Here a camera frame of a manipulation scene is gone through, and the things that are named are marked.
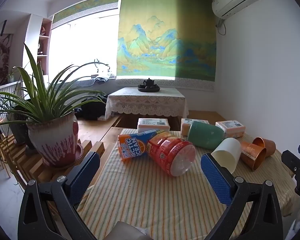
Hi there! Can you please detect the striped tablecloth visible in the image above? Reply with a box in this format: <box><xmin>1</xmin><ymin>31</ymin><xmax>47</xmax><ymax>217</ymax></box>
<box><xmin>76</xmin><ymin>128</ymin><xmax>300</xmax><ymax>240</ymax></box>

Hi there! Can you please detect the wooden slatted plant stand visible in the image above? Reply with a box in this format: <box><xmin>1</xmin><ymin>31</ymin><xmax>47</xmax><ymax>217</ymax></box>
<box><xmin>0</xmin><ymin>129</ymin><xmax>106</xmax><ymax>188</ymax></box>

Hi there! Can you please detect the landscape roller blind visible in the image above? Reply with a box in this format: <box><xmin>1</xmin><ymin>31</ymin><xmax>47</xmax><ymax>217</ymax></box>
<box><xmin>115</xmin><ymin>0</ymin><xmax>217</xmax><ymax>91</ymax></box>

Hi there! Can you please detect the folded blue-grey cloth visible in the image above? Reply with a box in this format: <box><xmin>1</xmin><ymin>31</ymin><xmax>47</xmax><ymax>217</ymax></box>
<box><xmin>91</xmin><ymin>73</ymin><xmax>116</xmax><ymax>85</ymax></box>

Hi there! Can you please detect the wall scroll painting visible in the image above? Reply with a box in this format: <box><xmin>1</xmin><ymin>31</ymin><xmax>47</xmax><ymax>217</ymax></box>
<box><xmin>0</xmin><ymin>20</ymin><xmax>14</xmax><ymax>88</ymax></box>

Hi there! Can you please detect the plain copper cup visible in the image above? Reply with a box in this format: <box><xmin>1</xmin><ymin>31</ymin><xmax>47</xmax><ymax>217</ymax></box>
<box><xmin>252</xmin><ymin>137</ymin><xmax>276</xmax><ymax>158</ymax></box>

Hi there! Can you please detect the green cup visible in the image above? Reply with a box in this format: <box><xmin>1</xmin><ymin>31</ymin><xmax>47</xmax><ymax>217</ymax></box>
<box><xmin>187</xmin><ymin>121</ymin><xmax>226</xmax><ymax>149</ymax></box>

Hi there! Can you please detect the white and pink shelf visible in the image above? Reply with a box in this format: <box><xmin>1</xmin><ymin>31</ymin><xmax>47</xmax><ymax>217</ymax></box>
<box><xmin>36</xmin><ymin>17</ymin><xmax>53</xmax><ymax>76</ymax></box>

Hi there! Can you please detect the orange and blue printed cup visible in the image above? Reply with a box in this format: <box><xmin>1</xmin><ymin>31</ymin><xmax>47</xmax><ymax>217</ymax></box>
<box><xmin>117</xmin><ymin>129</ymin><xmax>166</xmax><ymax>161</ymax></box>

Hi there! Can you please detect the plant in dark pot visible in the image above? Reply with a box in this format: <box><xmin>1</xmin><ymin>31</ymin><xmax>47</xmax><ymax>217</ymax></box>
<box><xmin>0</xmin><ymin>100</ymin><xmax>32</xmax><ymax>146</ymax></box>

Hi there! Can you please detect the white packet left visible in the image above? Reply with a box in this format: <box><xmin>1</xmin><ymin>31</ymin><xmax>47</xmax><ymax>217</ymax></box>
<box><xmin>137</xmin><ymin>118</ymin><xmax>171</xmax><ymax>133</ymax></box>

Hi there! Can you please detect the air conditioner cable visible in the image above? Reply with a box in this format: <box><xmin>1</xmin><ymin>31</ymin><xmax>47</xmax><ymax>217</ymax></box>
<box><xmin>216</xmin><ymin>17</ymin><xmax>227</xmax><ymax>36</ymax></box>

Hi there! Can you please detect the spider plant in glazed pot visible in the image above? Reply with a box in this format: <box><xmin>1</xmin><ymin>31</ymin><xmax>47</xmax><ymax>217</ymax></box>
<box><xmin>0</xmin><ymin>42</ymin><xmax>111</xmax><ymax>168</ymax></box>

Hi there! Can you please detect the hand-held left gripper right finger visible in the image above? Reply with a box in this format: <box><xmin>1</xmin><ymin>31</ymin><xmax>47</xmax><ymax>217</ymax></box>
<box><xmin>201</xmin><ymin>152</ymin><xmax>283</xmax><ymax>240</ymax></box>

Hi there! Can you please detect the white cup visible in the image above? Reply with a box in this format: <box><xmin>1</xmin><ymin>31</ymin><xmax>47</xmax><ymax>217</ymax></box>
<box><xmin>211</xmin><ymin>137</ymin><xmax>241</xmax><ymax>174</ymax></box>

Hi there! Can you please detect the table with lace cloth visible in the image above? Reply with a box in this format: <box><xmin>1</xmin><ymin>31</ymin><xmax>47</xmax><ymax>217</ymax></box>
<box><xmin>105</xmin><ymin>87</ymin><xmax>189</xmax><ymax>121</ymax></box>

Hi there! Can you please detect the rolled-up landscape blind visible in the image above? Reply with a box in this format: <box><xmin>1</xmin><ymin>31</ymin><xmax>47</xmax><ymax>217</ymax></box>
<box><xmin>51</xmin><ymin>0</ymin><xmax>122</xmax><ymax>27</ymax></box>

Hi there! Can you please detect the red plastic cup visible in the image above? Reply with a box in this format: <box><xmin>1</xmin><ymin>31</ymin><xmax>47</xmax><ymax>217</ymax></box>
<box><xmin>148</xmin><ymin>131</ymin><xmax>197</xmax><ymax>177</ymax></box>

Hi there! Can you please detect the dark cloth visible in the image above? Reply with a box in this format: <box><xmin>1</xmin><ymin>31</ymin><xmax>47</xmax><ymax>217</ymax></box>
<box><xmin>74</xmin><ymin>94</ymin><xmax>109</xmax><ymax>121</ymax></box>

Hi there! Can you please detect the black tea tray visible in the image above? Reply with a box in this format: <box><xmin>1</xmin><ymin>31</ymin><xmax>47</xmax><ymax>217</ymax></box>
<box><xmin>137</xmin><ymin>83</ymin><xmax>161</xmax><ymax>93</ymax></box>

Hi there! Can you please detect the copper cup with print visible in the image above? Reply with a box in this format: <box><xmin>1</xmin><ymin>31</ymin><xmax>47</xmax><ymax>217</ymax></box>
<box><xmin>240</xmin><ymin>141</ymin><xmax>267</xmax><ymax>172</ymax></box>

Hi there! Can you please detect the dark potted plant behind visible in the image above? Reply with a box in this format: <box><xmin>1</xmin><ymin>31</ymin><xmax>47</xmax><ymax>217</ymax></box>
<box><xmin>0</xmin><ymin>81</ymin><xmax>26</xmax><ymax>155</ymax></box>

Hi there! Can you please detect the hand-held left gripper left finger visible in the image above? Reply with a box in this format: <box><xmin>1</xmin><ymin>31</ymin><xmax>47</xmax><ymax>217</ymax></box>
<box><xmin>18</xmin><ymin>151</ymin><xmax>101</xmax><ymax>240</ymax></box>

